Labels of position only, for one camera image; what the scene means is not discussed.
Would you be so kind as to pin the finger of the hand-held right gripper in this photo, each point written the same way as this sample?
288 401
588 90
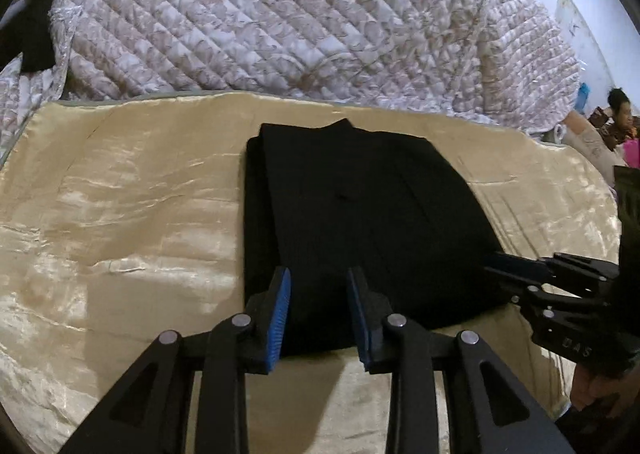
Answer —
550 306
520 266

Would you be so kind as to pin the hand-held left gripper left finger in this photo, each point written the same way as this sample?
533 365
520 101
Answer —
281 314

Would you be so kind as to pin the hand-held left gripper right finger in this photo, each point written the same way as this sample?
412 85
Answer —
358 319

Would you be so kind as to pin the black pants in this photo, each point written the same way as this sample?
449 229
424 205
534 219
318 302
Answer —
360 204

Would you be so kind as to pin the person's right hand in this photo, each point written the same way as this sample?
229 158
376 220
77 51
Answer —
600 389

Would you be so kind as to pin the pink object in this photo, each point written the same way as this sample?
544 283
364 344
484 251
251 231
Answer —
632 151

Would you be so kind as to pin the blue object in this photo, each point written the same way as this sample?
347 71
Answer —
584 96

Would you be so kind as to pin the beige satin sheet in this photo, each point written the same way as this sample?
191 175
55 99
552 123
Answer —
125 214

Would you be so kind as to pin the white pink quilted blanket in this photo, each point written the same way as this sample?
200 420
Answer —
275 24

